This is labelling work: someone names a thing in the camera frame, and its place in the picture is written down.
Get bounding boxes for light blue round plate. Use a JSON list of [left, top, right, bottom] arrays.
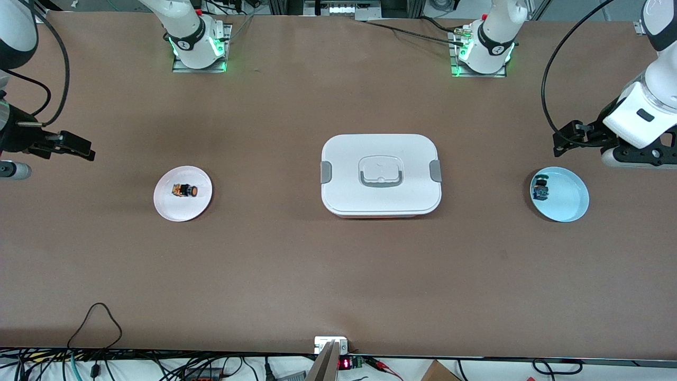
[[529, 167, 590, 223]]

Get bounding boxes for pink round plate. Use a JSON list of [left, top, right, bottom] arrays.
[[153, 166, 213, 222]]

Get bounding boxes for white lidded lunch box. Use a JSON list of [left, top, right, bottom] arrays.
[[321, 133, 443, 219]]

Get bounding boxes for brown cardboard box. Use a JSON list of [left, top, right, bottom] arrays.
[[420, 360, 461, 381]]

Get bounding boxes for grey aluminium bar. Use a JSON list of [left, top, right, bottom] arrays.
[[306, 340, 341, 381]]

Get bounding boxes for green push-button switch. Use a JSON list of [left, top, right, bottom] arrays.
[[532, 174, 551, 202]]

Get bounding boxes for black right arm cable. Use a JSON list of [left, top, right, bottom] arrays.
[[0, 0, 70, 128]]

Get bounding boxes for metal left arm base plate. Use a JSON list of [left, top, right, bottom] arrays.
[[450, 29, 507, 78]]

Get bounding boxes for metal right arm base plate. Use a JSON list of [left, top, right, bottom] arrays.
[[172, 24, 232, 73]]

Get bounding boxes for black looped table cable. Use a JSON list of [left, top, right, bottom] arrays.
[[67, 303, 123, 350]]

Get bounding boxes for black cable to base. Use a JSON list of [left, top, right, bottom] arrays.
[[365, 20, 466, 46]]

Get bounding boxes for black coiled floor cable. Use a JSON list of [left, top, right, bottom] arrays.
[[532, 359, 582, 375]]

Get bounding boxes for red clip lead wires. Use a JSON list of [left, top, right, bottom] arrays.
[[365, 356, 402, 381]]

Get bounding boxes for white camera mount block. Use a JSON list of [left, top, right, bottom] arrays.
[[314, 336, 349, 355]]

